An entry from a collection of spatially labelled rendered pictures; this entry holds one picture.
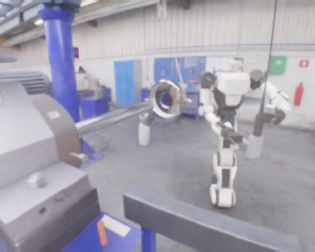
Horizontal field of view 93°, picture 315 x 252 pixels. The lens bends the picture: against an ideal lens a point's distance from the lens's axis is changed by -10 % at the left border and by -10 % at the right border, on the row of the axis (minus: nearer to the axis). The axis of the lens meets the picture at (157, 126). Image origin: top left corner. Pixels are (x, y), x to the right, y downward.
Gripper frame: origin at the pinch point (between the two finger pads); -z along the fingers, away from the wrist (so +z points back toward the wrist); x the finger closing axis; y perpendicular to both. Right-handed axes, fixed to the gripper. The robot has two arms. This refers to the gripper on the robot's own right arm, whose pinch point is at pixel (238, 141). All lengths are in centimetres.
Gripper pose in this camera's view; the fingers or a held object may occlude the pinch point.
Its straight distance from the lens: 116.0
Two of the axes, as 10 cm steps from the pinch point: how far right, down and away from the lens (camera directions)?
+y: 0.0, -9.5, -3.1
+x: -10.0, 0.3, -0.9
